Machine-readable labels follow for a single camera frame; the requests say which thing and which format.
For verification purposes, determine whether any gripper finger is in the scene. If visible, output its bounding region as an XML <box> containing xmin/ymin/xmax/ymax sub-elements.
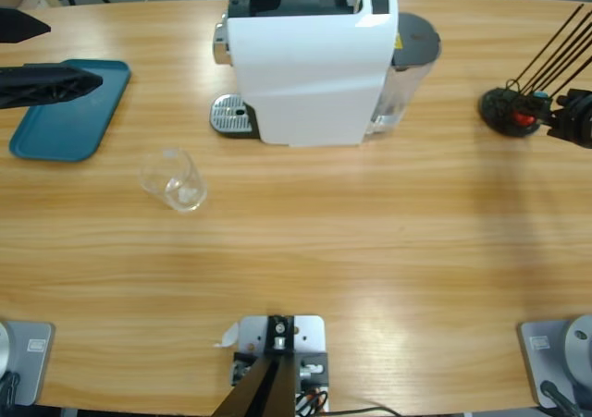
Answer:
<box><xmin>545</xmin><ymin>109</ymin><xmax>592</xmax><ymax>149</ymax></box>
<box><xmin>0</xmin><ymin>7</ymin><xmax>52</xmax><ymax>44</ymax></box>
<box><xmin>0</xmin><ymin>63</ymin><xmax>104</xmax><ymax>111</ymax></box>
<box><xmin>556</xmin><ymin>88</ymin><xmax>592</xmax><ymax>113</ymax></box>

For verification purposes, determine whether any clear drinking glass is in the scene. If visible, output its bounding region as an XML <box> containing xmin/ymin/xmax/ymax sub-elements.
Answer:
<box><xmin>140</xmin><ymin>147</ymin><xmax>208</xmax><ymax>214</ymax></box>

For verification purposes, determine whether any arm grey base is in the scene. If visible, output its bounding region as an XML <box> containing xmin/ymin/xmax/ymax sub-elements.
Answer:
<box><xmin>0</xmin><ymin>320</ymin><xmax>56</xmax><ymax>407</ymax></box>
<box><xmin>516</xmin><ymin>313</ymin><xmax>592</xmax><ymax>410</ymax></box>

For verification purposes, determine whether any white coffee machine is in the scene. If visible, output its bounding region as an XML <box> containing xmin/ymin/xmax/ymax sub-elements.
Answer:
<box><xmin>212</xmin><ymin>0</ymin><xmax>400</xmax><ymax>149</ymax></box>

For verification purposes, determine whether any teal plastic tray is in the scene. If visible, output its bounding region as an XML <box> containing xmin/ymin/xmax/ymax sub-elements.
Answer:
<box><xmin>8</xmin><ymin>59</ymin><xmax>132</xmax><ymax>164</ymax></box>

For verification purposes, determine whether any black capsule holder with rods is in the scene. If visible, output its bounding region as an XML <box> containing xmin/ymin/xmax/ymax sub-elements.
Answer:
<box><xmin>478</xmin><ymin>3</ymin><xmax>592</xmax><ymax>139</ymax></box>

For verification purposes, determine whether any clear water tank black lid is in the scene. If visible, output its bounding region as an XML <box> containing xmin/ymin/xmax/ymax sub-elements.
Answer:
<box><xmin>364</xmin><ymin>12</ymin><xmax>443</xmax><ymax>136</ymax></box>

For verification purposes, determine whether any metal drip tray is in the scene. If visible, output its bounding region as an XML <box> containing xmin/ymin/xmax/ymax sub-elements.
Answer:
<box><xmin>210</xmin><ymin>92</ymin><xmax>260</xmax><ymax>140</ymax></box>

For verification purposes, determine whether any white tape tab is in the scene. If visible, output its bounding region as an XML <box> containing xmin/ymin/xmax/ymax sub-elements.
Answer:
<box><xmin>213</xmin><ymin>323</ymin><xmax>241</xmax><ymax>350</ymax></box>

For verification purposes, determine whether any black base cable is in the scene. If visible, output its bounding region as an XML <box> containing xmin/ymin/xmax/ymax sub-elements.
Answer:
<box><xmin>0</xmin><ymin>371</ymin><xmax>22</xmax><ymax>409</ymax></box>
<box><xmin>539</xmin><ymin>379</ymin><xmax>580</xmax><ymax>417</ymax></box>

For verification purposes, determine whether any white mount plate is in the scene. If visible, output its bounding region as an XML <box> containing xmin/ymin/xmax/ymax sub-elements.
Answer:
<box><xmin>238</xmin><ymin>314</ymin><xmax>326</xmax><ymax>413</ymax></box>

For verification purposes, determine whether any thin black cable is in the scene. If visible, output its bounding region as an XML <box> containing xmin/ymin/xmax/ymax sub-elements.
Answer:
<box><xmin>328</xmin><ymin>404</ymin><xmax>404</xmax><ymax>417</ymax></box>

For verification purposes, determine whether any coloured wire bundle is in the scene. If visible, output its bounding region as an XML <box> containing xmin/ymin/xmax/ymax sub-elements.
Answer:
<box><xmin>295</xmin><ymin>386</ymin><xmax>330</xmax><ymax>413</ymax></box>

